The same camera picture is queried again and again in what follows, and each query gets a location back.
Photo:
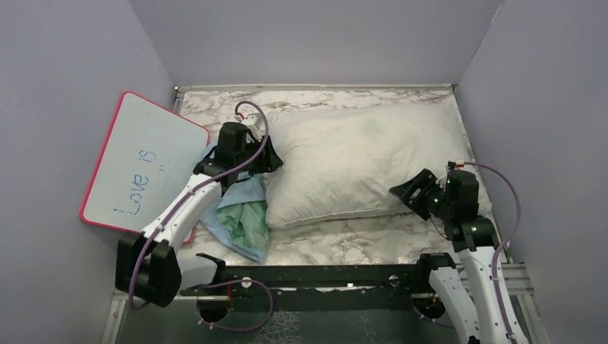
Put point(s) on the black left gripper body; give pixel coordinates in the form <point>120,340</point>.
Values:
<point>250,150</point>

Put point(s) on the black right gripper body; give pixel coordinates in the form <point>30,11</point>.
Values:
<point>440,206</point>

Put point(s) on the light blue pillowcase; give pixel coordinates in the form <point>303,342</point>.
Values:
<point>233,209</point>

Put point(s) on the green patterned pillowcase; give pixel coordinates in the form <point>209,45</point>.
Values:
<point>244,221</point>

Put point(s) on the white pillow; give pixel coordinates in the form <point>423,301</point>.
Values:
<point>341,164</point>

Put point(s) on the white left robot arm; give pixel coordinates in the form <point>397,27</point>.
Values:
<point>147,266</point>

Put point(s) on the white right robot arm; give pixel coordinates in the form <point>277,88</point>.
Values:
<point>481,312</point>

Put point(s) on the pink framed whiteboard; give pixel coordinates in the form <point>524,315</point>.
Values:
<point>147,157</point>

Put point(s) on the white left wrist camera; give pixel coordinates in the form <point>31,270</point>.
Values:
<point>254,122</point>

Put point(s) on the aluminium table edge frame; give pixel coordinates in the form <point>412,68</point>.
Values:
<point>382,92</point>

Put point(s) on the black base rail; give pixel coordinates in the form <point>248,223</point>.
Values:
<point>320,288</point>

